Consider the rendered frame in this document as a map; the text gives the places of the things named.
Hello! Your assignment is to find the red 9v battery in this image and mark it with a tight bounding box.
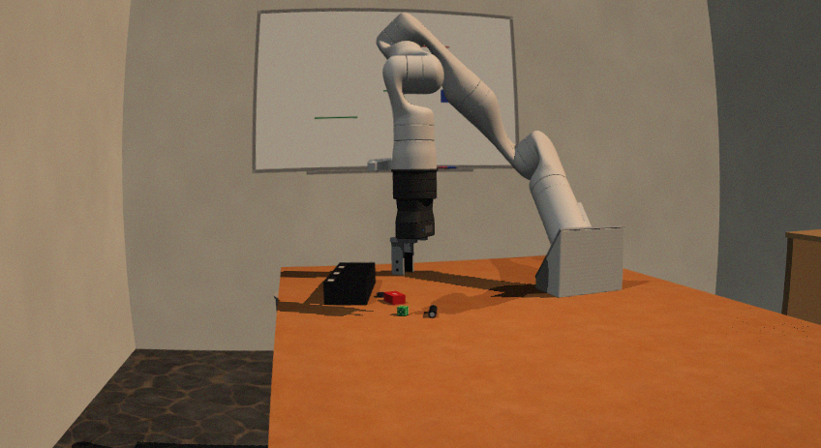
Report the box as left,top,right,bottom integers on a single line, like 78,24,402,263
383,291,406,305

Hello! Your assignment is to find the black rack of bins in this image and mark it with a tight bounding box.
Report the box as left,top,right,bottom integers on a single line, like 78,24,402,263
323,262,376,306

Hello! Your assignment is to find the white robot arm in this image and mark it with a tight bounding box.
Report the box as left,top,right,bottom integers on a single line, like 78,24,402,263
377,13,591,245

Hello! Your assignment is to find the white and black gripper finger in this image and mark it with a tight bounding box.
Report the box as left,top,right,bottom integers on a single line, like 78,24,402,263
404,237,428,272
390,237,417,276

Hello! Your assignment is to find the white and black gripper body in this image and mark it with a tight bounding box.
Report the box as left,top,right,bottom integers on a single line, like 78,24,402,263
367,139,438,239

